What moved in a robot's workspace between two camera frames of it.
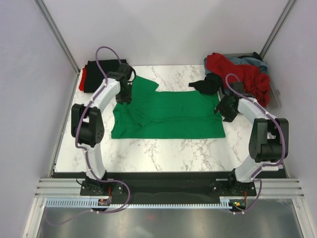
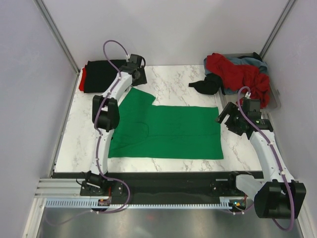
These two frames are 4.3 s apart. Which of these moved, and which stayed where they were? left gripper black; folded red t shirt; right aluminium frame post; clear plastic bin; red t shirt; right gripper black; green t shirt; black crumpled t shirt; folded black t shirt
Moved: green t shirt; right gripper black; left gripper black
Stayed: right aluminium frame post; folded black t shirt; red t shirt; folded red t shirt; clear plastic bin; black crumpled t shirt
